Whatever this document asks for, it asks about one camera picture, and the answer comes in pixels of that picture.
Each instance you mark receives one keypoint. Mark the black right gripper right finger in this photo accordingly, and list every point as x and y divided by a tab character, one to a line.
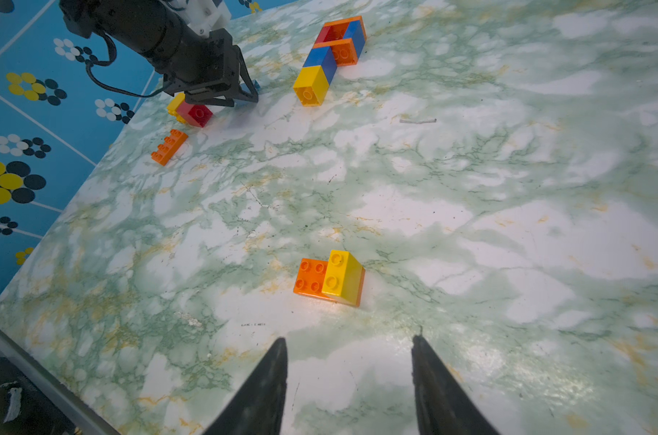
442	407

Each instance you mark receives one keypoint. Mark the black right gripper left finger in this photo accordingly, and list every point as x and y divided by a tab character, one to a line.
258	406

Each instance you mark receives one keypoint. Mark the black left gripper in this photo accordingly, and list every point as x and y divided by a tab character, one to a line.
210	71

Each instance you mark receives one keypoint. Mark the red square lego brick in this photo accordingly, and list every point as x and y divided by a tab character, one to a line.
194	114

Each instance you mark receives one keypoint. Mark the dark blue lego brick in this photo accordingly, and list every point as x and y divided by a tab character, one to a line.
323	57

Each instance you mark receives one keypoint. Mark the orange lego brick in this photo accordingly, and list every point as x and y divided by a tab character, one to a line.
169	147

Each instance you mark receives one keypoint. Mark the orange long lego plate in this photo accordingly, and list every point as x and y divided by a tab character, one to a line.
310	279

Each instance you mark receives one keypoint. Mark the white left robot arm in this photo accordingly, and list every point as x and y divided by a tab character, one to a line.
152	29

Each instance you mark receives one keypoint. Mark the yellow square lego brick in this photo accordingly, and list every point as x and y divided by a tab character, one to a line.
173	106

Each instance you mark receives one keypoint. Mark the aluminium front rail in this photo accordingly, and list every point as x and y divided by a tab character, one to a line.
68	403

